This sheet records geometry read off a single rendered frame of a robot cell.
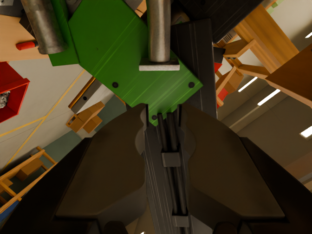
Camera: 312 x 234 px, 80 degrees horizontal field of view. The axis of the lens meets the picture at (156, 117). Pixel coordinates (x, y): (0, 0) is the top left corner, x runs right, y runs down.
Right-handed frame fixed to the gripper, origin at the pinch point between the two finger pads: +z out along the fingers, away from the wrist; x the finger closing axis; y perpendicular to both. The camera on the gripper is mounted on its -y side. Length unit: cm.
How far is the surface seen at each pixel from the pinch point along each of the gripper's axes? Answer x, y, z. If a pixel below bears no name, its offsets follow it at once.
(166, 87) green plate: 1.0, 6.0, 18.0
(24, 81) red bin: -44, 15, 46
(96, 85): -14.8, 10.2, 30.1
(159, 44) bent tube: -0.2, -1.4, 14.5
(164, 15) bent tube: 0.4, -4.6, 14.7
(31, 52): -37, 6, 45
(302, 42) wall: 591, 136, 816
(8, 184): -374, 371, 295
